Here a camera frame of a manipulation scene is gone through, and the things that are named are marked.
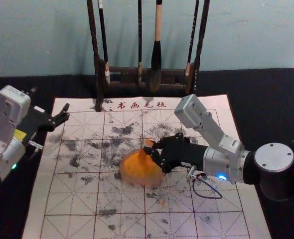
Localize large beige-handled calligraphy brush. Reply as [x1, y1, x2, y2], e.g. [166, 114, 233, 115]
[148, 0, 163, 92]

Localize black table cloth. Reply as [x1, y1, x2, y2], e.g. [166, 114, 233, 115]
[0, 67, 294, 239]

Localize stained white calligraphy felt mat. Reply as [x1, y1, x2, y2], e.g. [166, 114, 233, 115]
[21, 94, 273, 239]

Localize right gripper thin dark cable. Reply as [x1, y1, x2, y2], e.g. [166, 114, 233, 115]
[186, 166, 224, 200]

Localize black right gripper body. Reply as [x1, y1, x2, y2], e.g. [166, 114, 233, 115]
[156, 132, 209, 174]

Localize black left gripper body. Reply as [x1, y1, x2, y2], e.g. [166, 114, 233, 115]
[14, 105, 56, 148]

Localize orange cloth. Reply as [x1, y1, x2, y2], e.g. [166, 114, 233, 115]
[118, 138, 165, 188]

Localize thin dark-handled calligraphy brush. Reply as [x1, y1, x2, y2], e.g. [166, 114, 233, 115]
[185, 0, 200, 77]
[98, 0, 111, 85]
[137, 0, 144, 87]

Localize dark wooden brush rack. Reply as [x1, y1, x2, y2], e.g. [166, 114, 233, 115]
[86, 0, 211, 112]

